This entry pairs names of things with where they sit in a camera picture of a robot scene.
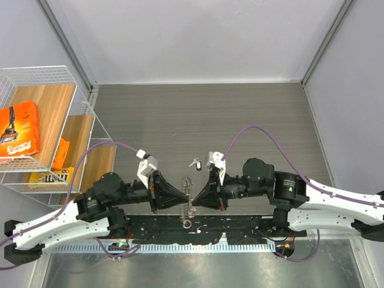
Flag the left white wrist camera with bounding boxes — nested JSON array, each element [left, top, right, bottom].
[[136, 149, 158, 189]]

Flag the white slotted cable duct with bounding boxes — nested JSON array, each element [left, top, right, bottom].
[[52, 241, 275, 254]]

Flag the white wire shelf rack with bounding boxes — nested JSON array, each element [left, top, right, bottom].
[[1, 66, 116, 208]]

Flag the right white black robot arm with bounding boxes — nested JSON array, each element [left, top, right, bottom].
[[192, 158, 383, 242]]

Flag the metal disc with key rings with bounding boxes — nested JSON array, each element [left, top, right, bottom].
[[180, 177, 196, 229]]

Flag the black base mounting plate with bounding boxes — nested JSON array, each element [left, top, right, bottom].
[[93, 213, 307, 245]]

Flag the orange product box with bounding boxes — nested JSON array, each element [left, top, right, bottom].
[[1, 101, 40, 157]]

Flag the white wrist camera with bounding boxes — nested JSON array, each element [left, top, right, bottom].
[[205, 151, 226, 186], [136, 149, 158, 189]]

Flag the small orange packet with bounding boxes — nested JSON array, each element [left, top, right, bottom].
[[52, 138, 70, 170]]

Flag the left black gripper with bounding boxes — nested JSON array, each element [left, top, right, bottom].
[[112, 170, 190, 213]]

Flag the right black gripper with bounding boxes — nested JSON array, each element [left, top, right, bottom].
[[193, 169, 268, 211]]

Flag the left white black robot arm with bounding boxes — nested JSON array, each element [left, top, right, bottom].
[[4, 171, 188, 265]]

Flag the yellow candy bag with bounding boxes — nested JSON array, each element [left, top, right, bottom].
[[28, 167, 74, 188]]

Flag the silver key with black tag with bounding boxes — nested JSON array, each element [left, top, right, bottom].
[[189, 158, 202, 171]]

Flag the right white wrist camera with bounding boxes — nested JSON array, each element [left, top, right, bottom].
[[205, 151, 226, 186]]

